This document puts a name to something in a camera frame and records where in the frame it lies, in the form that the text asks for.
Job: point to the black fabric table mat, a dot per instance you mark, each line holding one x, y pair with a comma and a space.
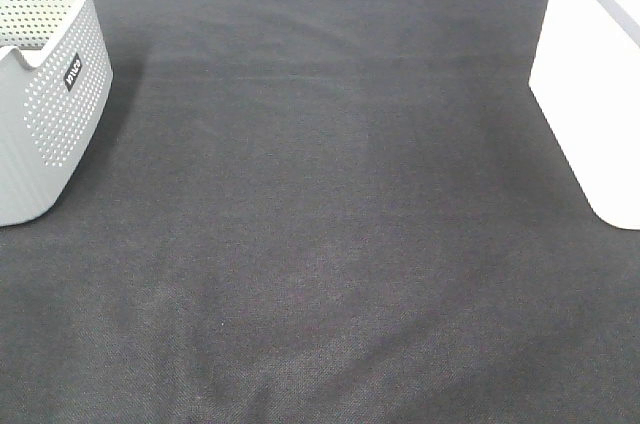
320, 211

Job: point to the grey perforated plastic basket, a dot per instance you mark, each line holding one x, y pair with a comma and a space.
56, 77

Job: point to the white plastic storage box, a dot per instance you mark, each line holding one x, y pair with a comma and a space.
585, 78

